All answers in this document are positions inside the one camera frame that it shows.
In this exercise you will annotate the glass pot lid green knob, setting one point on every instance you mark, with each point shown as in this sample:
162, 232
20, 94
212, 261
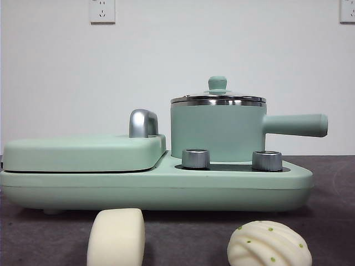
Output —
217, 83

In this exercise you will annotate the plain white steamed bun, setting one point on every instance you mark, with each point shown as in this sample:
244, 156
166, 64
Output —
116, 238

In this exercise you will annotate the white bun with green dots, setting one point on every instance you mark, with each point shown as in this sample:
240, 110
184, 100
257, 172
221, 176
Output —
266, 246

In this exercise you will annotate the silver control knob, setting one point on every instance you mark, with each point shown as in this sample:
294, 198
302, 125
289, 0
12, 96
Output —
195, 159
267, 161

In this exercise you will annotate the mint green breakfast machine base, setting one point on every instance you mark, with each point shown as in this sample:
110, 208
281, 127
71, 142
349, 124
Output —
166, 191

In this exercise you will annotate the mint green griddle lid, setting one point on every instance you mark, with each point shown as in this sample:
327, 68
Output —
83, 152

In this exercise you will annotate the white wall socket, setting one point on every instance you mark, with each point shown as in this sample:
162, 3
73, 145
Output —
348, 11
102, 12

